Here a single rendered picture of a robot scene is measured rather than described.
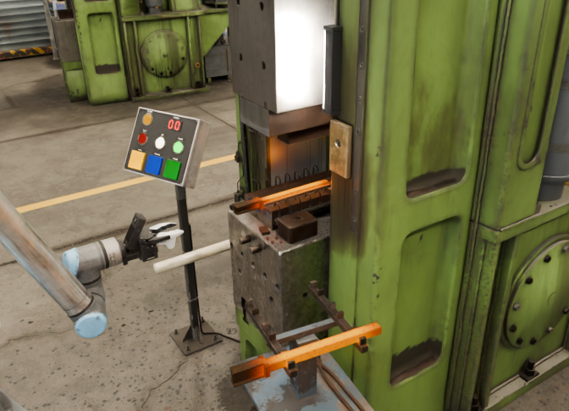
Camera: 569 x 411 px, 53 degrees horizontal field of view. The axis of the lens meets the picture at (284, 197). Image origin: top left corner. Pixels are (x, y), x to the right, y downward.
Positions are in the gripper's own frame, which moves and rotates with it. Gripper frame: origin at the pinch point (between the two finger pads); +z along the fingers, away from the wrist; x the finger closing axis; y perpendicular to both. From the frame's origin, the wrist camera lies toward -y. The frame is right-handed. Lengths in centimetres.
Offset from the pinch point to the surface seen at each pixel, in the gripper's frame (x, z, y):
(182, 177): -38.3, 18.9, 0.9
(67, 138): -397, 45, 99
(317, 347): 68, 10, 7
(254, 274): 3.5, 27.0, 27.6
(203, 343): -51, 26, 99
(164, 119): -58, 21, -17
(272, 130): 7.6, 34.1, -29.2
